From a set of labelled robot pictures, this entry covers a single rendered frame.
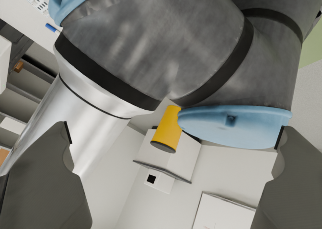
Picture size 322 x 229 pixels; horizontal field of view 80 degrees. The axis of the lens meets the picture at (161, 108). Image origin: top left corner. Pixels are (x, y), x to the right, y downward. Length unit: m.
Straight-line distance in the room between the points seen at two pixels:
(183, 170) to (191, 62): 3.68
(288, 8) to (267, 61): 0.09
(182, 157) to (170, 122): 1.09
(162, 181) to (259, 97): 3.73
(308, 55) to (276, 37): 0.21
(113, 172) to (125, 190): 0.59
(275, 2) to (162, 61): 0.17
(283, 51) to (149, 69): 0.15
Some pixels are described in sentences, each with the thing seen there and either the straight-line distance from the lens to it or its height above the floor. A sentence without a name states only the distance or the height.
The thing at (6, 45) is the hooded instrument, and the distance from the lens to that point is 1.29.
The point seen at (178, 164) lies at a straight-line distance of 3.71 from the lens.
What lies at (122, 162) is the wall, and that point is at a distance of 5.18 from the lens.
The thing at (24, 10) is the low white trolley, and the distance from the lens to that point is 1.01.
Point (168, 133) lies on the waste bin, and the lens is 2.80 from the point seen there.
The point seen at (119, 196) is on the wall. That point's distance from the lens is 5.35.
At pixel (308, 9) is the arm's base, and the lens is 0.31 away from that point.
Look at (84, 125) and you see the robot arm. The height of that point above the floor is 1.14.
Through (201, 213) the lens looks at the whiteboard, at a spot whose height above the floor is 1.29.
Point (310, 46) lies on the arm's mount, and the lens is 0.43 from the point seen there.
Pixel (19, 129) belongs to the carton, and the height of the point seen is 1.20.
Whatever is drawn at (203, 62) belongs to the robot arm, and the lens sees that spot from 0.17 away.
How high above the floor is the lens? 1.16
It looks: 21 degrees down
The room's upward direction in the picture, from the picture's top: 157 degrees counter-clockwise
